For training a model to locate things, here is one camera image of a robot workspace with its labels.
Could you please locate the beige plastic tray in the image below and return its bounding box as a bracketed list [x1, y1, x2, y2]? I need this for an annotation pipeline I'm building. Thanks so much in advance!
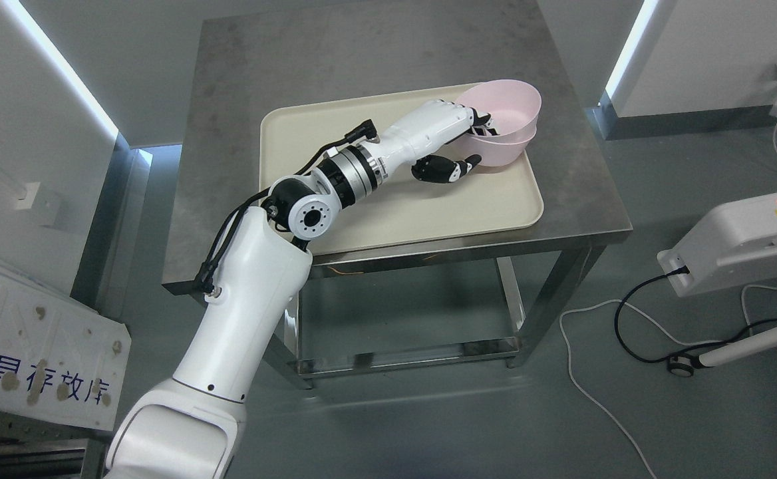
[258, 84, 544, 257]

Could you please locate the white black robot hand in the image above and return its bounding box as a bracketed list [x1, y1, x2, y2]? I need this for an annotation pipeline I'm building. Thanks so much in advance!
[364, 100, 498, 183]

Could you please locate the white machine leg with caster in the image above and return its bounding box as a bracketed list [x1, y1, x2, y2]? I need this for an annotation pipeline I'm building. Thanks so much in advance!
[666, 327, 777, 378]

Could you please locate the stainless steel table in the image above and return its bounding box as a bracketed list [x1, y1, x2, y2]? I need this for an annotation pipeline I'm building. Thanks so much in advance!
[162, 1, 632, 368]

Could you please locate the black power cable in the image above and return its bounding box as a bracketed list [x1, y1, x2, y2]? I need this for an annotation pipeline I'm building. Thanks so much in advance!
[614, 267, 777, 365]

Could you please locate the white wall socket left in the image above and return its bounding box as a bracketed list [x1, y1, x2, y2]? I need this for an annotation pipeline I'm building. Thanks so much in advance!
[14, 182, 61, 228]

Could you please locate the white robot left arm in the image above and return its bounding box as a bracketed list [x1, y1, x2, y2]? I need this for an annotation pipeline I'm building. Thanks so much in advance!
[105, 120, 383, 478]

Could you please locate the pink bowl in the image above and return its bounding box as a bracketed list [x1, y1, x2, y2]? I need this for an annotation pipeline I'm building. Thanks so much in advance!
[456, 79, 542, 144]
[448, 125, 538, 168]

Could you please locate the white panel with blue characters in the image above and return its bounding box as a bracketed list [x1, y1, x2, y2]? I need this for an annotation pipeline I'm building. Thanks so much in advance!
[0, 261, 131, 431]

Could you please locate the white floor cable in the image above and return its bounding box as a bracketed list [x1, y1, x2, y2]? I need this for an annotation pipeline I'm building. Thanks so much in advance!
[559, 279, 777, 479]

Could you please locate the white machine with warning label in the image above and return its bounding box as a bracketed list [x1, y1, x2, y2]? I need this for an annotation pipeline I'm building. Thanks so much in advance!
[657, 193, 777, 297]

